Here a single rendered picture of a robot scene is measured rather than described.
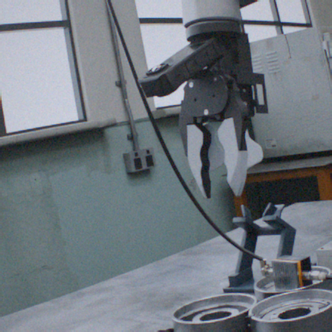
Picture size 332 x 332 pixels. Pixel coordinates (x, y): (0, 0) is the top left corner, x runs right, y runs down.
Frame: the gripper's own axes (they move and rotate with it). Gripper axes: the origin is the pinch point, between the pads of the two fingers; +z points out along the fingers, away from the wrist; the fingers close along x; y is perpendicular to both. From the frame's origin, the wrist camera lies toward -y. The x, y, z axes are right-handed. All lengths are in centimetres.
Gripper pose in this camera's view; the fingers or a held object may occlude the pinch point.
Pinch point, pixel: (217, 187)
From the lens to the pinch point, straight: 74.2
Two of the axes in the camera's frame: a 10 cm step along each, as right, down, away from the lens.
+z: 0.9, 10.0, -0.3
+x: -6.9, 0.8, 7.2
